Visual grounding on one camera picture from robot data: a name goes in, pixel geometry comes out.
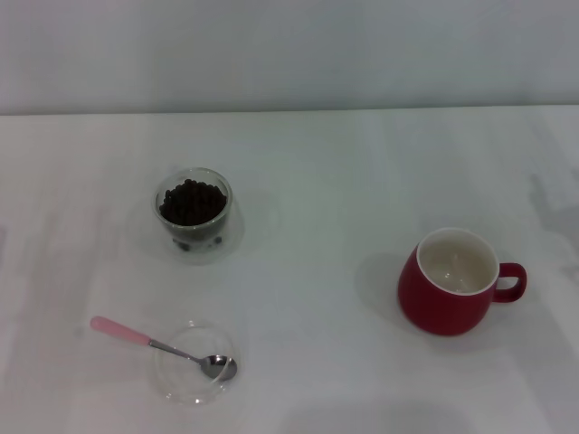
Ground double-walled glass cup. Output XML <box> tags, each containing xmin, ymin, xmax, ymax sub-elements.
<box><xmin>153</xmin><ymin>166</ymin><xmax>234</xmax><ymax>266</ymax></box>

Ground red mug white inside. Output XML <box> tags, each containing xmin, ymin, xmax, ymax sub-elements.
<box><xmin>396</xmin><ymin>227</ymin><xmax>528</xmax><ymax>337</ymax></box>

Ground pink-handled metal spoon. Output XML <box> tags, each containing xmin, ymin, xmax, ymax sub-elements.
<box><xmin>90</xmin><ymin>316</ymin><xmax>239</xmax><ymax>382</ymax></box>

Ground dark coffee beans pile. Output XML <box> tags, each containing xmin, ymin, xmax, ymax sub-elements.
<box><xmin>157</xmin><ymin>178</ymin><xmax>228</xmax><ymax>227</ymax></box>

